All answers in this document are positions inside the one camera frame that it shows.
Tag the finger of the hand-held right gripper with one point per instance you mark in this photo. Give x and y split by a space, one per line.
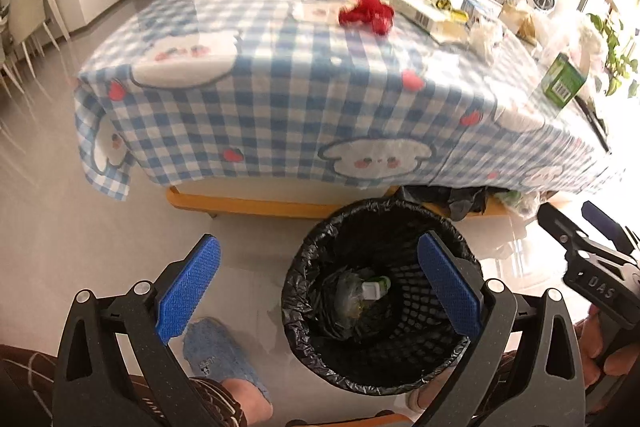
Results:
560 227
602 219

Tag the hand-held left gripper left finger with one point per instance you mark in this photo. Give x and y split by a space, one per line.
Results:
190 287

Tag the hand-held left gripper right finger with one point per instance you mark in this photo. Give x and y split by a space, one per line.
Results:
450 287

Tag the black mesh trash bin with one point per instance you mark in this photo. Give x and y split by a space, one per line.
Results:
325 307

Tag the person's right hand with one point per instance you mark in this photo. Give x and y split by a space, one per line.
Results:
590 352

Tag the blue fluffy slipper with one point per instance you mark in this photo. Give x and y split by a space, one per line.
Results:
220 352

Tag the white green bottle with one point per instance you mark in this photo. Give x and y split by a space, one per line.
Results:
376 288

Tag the black plastic bag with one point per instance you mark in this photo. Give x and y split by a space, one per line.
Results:
445 202

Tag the black flat strip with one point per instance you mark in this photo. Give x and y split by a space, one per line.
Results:
592 122

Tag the clear crumpled wrapper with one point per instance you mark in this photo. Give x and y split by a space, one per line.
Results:
350 297

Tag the person's left leg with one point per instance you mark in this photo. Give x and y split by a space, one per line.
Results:
247 402

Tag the green drink carton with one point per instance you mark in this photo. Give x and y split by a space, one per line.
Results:
562 79

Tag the green potted plant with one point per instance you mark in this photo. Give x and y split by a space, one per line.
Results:
617 57

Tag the brown striped shorts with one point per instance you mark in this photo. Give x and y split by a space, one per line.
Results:
30 372

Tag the crumpled clear plastic bags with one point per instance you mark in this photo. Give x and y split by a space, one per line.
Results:
570 37

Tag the beige paper bag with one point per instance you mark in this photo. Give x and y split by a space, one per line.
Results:
520 19

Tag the blue checked bear tablecloth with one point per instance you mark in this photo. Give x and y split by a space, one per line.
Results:
310 82

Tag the long white carton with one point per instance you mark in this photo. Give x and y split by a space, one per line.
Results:
425 14

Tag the red crumpled wrapper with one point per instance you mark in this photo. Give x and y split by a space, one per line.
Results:
367 14

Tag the row of white chairs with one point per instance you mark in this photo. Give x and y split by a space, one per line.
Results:
20 52

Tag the white side table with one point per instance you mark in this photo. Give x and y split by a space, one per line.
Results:
52 2

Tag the wooden table frame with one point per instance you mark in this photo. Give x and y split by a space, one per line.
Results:
260 206

